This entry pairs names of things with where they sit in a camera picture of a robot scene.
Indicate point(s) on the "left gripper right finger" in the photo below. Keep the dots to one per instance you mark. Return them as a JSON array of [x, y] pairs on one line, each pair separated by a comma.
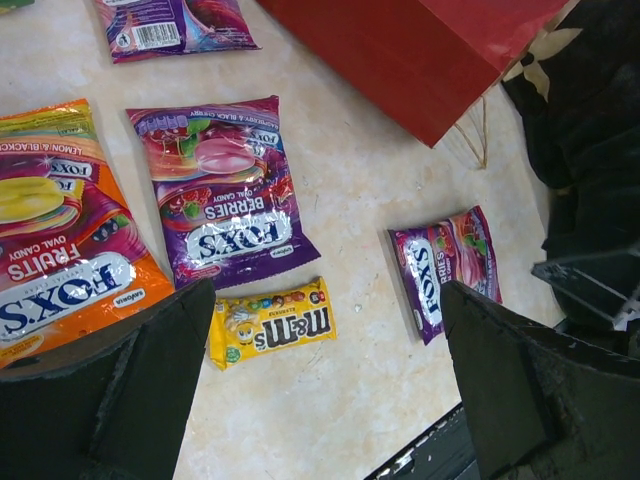
[[540, 404]]

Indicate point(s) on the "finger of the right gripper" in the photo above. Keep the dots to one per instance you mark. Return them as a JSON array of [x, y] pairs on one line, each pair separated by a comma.
[[606, 283]]

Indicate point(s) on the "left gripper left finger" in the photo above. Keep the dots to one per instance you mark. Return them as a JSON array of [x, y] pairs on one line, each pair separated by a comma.
[[112, 404]]

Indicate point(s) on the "purple candy bag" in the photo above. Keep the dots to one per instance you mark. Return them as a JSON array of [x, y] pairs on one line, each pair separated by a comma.
[[140, 30], [224, 191], [458, 248]]

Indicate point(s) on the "orange candy bag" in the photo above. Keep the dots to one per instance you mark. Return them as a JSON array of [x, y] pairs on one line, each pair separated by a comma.
[[72, 258]]

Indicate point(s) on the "yellow chocolate candy packet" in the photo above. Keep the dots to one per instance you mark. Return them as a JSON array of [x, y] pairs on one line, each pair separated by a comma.
[[248, 327]]

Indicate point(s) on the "black floral pillow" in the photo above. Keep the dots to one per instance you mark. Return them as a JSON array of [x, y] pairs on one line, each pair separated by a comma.
[[576, 89]]

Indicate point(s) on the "red brown paper bag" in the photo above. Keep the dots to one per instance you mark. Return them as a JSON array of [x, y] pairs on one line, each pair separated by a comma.
[[422, 63]]

